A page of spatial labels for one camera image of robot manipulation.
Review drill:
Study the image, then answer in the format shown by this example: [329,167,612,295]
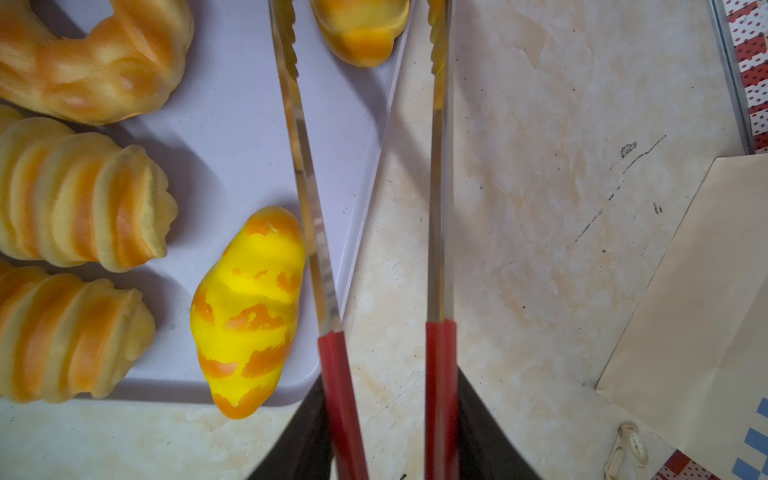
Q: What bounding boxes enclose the ridged fake bread roll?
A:
[1,262,155,404]
[1,106,178,273]

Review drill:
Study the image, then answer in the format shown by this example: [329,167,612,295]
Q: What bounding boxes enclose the yellow fake bread loaf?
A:
[190,206,306,420]

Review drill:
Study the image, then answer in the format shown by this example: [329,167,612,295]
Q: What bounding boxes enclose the lilac plastic tray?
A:
[102,1,406,405]

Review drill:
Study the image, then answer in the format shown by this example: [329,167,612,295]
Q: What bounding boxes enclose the cream wristwatch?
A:
[603,421,649,480]

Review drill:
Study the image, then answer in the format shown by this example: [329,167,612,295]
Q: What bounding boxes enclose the upper ridged fake bread roll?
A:
[1,106,178,273]

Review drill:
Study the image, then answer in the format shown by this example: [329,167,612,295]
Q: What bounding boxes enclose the blue checkered paper bag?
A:
[597,155,767,479]

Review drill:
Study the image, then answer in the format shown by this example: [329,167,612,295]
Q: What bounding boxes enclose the steel tongs red handles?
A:
[269,1,459,479]

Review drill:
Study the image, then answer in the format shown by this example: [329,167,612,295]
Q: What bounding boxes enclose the lower ridged fake bread roll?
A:
[1,262,155,404]

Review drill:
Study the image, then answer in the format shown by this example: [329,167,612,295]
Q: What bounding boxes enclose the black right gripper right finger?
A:
[458,369,541,480]

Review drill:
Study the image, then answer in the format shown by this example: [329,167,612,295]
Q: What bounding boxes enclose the small ridged fake bread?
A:
[310,0,410,68]

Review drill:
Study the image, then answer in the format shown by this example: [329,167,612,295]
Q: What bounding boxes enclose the ring shaped fake bread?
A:
[1,1,194,126]

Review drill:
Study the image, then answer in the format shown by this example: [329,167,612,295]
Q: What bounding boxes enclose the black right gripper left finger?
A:
[248,376,333,480]

